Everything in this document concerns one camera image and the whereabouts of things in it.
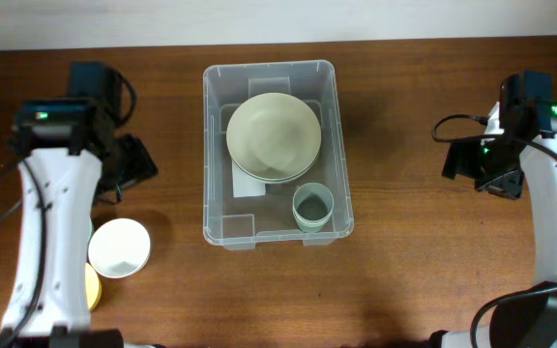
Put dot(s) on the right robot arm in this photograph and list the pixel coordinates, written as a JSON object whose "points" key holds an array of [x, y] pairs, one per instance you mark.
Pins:
{"points": [[525, 318]]}

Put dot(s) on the grey translucent cup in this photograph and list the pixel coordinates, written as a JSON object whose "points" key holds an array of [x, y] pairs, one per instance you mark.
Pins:
{"points": [[313, 201]]}

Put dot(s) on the beige bowl in container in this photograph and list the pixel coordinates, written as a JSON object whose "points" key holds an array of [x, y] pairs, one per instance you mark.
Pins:
{"points": [[281, 180]]}

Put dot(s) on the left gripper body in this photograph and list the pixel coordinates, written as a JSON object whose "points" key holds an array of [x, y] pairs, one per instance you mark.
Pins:
{"points": [[133, 164]]}

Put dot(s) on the white paper label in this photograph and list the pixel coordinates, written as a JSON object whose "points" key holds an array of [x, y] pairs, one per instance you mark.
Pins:
{"points": [[243, 185]]}

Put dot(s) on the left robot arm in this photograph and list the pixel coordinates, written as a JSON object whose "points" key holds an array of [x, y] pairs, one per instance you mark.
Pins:
{"points": [[67, 154]]}

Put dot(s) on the cream white bowl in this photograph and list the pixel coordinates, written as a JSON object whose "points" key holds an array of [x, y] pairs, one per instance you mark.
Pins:
{"points": [[273, 135]]}

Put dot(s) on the yellow small bowl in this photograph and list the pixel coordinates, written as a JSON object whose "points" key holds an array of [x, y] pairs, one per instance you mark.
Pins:
{"points": [[93, 287]]}

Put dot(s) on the clear plastic storage container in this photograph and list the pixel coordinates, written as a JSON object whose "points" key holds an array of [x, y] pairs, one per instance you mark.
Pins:
{"points": [[243, 223]]}

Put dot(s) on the white small bowl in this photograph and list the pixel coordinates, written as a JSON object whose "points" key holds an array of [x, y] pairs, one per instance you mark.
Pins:
{"points": [[119, 248]]}

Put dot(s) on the cream white cup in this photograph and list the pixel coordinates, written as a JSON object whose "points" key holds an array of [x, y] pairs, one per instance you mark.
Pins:
{"points": [[310, 225]]}

